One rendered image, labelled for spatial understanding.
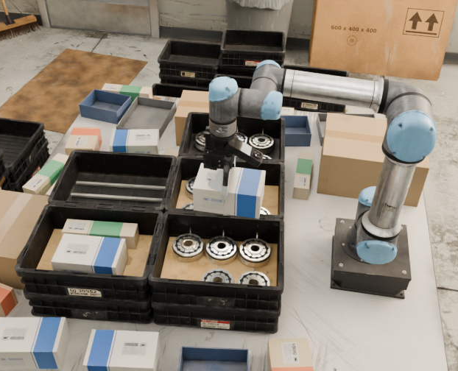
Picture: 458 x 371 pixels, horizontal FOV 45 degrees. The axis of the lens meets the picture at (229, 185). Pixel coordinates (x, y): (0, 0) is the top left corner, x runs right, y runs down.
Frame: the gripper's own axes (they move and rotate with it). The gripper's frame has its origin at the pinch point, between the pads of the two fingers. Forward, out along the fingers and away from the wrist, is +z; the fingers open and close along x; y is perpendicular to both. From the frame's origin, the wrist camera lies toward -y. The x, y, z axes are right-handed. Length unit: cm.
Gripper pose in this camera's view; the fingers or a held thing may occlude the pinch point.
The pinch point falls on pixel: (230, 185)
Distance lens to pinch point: 167.0
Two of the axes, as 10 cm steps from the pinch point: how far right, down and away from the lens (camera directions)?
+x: -1.7, 6.4, -7.5
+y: -9.9, -1.2, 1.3
